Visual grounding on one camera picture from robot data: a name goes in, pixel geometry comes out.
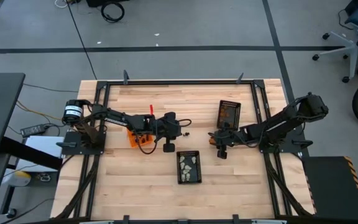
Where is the grey blue office chair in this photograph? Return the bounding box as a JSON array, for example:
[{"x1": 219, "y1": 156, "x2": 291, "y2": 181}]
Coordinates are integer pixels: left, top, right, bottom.
[{"x1": 311, "y1": 0, "x2": 358, "y2": 84}]

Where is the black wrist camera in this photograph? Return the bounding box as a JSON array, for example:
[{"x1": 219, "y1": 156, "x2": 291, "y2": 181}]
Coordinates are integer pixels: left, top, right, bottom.
[
  {"x1": 216, "y1": 148, "x2": 229, "y2": 161},
  {"x1": 162, "y1": 140, "x2": 177, "y2": 154}
]

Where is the long black floor cable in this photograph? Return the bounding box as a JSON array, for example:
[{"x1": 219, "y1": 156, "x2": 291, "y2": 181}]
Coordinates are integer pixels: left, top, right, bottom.
[{"x1": 65, "y1": 0, "x2": 98, "y2": 80}]

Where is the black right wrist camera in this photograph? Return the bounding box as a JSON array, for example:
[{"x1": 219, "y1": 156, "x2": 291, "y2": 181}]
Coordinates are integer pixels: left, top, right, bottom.
[{"x1": 216, "y1": 148, "x2": 229, "y2": 161}]

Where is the black hazard striped platform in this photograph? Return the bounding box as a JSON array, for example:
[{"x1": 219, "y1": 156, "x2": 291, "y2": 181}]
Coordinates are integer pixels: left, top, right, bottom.
[{"x1": 301, "y1": 155, "x2": 358, "y2": 222}]

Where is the black power adapter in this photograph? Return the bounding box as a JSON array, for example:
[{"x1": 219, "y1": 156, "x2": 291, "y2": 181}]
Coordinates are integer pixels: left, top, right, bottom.
[{"x1": 19, "y1": 123, "x2": 48, "y2": 138}]

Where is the black diagonal beam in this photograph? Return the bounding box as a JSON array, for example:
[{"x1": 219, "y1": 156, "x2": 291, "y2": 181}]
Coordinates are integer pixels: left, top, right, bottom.
[{"x1": 0, "y1": 136, "x2": 64, "y2": 171}]

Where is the coiled black floor cable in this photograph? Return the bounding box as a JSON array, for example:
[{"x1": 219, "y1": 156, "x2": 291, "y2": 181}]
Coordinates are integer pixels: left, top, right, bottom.
[{"x1": 99, "y1": 1, "x2": 126, "y2": 24}]

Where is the orange plastic basket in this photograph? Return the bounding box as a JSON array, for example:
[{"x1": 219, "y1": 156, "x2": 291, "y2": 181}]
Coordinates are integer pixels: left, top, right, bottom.
[{"x1": 126, "y1": 128, "x2": 154, "y2": 149}]

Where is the white flat board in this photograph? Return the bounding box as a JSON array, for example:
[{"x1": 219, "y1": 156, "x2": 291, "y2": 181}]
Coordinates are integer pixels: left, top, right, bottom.
[{"x1": 22, "y1": 135, "x2": 65, "y2": 173}]

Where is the black plastic basket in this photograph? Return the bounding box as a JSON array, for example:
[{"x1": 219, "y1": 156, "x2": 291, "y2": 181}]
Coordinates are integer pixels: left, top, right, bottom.
[
  {"x1": 175, "y1": 150, "x2": 203, "y2": 185},
  {"x1": 216, "y1": 100, "x2": 242, "y2": 131}
]

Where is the white yellow round device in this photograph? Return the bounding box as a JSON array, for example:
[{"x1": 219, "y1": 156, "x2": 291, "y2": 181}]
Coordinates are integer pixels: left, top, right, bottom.
[{"x1": 1, "y1": 170, "x2": 32, "y2": 188}]

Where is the metal carabiner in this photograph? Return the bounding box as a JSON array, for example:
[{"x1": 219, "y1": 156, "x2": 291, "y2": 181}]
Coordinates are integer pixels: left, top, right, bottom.
[{"x1": 37, "y1": 172, "x2": 52, "y2": 183}]

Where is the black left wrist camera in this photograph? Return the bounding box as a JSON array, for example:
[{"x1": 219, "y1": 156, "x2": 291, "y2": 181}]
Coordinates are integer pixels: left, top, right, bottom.
[{"x1": 162, "y1": 140, "x2": 177, "y2": 154}]

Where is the thin black desk cable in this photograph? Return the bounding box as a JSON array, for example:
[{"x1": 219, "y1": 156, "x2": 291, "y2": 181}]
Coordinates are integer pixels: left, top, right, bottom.
[{"x1": 22, "y1": 82, "x2": 80, "y2": 94}]

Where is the thin yellow cable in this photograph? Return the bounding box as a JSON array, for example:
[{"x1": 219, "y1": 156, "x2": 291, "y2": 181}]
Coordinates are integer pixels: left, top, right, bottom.
[{"x1": 15, "y1": 100, "x2": 63, "y2": 121}]

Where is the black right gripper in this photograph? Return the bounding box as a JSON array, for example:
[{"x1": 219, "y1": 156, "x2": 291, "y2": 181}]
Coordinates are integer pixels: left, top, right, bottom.
[{"x1": 208, "y1": 126, "x2": 245, "y2": 149}]

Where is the black metal table frame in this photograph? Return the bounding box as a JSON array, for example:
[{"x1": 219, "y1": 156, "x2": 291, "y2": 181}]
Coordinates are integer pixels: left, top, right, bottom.
[{"x1": 53, "y1": 69, "x2": 316, "y2": 224}]

